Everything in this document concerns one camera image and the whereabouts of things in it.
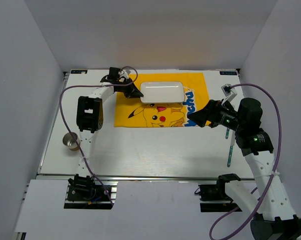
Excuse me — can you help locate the fork with teal handle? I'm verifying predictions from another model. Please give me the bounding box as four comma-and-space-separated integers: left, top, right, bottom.
225, 128, 231, 139

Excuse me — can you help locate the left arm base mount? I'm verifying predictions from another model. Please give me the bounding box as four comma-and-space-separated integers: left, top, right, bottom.
64, 175, 116, 210

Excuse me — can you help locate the white rectangular plate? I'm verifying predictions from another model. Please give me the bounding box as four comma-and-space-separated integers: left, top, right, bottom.
140, 81, 185, 104

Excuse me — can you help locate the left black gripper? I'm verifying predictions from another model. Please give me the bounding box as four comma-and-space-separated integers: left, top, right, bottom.
117, 77, 144, 98

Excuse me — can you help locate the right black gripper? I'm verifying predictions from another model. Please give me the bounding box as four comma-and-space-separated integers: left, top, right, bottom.
187, 98, 245, 132

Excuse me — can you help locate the blue corner label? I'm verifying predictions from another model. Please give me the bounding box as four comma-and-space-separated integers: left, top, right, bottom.
219, 71, 238, 76
70, 69, 88, 74

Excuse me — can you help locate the cup with wooden base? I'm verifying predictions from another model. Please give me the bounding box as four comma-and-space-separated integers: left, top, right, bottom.
62, 132, 81, 152

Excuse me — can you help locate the knife with teal handle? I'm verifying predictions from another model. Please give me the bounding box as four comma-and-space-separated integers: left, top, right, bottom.
227, 141, 235, 168

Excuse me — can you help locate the right blue corner label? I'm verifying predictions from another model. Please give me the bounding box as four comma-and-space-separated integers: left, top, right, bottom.
219, 71, 238, 76

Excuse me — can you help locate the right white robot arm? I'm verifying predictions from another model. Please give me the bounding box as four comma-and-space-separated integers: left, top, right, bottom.
188, 98, 301, 240

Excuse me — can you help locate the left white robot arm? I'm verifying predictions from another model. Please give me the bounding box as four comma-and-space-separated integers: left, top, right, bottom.
76, 66, 144, 177

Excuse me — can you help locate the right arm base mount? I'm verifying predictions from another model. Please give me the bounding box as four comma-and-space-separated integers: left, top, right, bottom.
194, 184, 242, 213

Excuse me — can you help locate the left blue corner label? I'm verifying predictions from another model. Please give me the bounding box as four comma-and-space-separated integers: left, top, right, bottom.
70, 69, 88, 74

